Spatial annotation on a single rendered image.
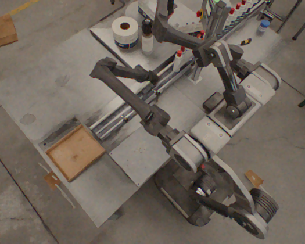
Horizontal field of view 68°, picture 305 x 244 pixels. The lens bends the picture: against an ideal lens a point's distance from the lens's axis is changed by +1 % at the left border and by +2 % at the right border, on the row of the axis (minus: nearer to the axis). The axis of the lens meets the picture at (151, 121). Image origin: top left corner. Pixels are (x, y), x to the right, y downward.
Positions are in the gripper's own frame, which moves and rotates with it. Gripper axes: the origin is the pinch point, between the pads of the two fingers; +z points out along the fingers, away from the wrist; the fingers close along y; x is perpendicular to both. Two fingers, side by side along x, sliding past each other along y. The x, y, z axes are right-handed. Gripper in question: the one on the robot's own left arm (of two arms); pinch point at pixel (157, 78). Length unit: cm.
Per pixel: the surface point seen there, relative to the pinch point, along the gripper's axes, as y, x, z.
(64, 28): 184, 49, 81
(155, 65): 12.3, -4.6, 10.8
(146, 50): 24.8, -9.4, 7.9
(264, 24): -22, -81, 70
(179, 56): -2.8, -21.5, 2.3
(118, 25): 51, -12, -2
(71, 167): -6, 72, -46
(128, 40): 38.0, -7.2, 1.1
